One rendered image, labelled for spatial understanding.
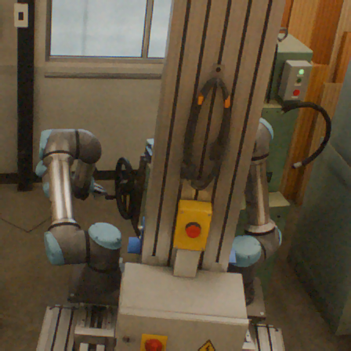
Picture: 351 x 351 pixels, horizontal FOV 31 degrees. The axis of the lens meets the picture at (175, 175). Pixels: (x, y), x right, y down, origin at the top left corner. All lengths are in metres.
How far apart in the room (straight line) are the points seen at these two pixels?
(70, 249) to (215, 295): 0.64
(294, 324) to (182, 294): 1.90
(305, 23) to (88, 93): 1.44
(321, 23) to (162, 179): 2.74
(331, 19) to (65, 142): 2.36
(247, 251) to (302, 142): 2.21
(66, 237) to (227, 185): 0.74
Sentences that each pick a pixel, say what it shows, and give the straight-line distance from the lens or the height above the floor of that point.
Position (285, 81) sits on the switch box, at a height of 1.40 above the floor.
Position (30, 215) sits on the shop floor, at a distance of 4.07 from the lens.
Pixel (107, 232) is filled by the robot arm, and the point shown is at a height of 1.04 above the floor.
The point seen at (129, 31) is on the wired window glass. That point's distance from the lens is 4.04.
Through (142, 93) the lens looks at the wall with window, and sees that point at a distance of 4.14.
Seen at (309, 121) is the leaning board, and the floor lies 0.62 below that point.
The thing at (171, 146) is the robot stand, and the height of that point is 1.62.
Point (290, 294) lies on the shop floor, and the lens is 3.75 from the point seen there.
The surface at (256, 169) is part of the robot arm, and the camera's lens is 2.24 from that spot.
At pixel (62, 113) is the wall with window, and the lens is 4.11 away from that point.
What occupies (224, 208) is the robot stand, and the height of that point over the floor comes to 1.45.
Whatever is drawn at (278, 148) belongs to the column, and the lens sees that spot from 2.93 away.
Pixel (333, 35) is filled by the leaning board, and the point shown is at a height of 1.16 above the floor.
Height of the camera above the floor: 2.39
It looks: 31 degrees down
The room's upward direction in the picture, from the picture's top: 8 degrees clockwise
